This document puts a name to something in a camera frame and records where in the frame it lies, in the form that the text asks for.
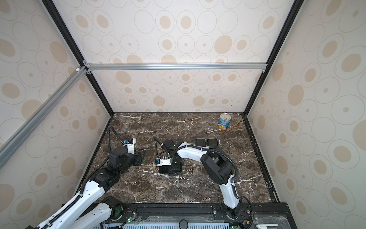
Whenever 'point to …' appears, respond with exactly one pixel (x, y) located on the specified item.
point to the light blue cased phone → (212, 140)
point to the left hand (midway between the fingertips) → (144, 149)
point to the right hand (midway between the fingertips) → (173, 165)
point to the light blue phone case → (200, 141)
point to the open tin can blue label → (224, 120)
